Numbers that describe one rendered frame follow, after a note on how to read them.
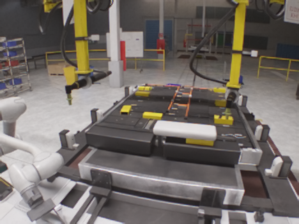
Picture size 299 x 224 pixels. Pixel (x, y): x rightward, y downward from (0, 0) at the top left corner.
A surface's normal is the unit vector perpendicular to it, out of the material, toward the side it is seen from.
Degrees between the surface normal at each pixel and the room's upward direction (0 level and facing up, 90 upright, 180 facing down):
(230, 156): 90
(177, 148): 90
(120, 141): 90
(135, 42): 90
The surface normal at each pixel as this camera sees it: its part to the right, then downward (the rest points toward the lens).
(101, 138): -0.25, 0.36
